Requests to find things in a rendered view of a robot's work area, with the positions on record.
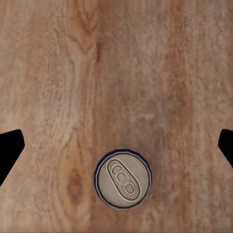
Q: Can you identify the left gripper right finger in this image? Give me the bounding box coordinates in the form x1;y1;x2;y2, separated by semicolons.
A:
218;129;233;167

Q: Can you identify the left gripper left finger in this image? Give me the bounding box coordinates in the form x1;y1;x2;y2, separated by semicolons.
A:
0;129;25;186

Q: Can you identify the can of soda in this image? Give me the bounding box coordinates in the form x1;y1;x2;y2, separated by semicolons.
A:
94;149;152;210

